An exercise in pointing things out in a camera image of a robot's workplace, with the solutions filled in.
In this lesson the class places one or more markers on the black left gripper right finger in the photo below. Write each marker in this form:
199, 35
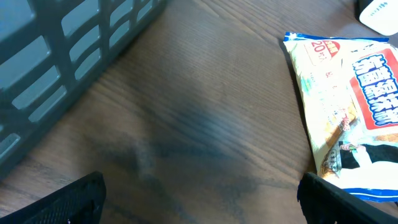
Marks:
323, 202

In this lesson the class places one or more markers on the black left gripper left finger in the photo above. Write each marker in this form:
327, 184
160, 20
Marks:
79, 202

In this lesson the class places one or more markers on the yellow snack chips bag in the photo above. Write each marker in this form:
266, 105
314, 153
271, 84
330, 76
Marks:
348, 88

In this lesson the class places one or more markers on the grey plastic lattice basket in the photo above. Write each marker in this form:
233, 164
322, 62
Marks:
51, 51

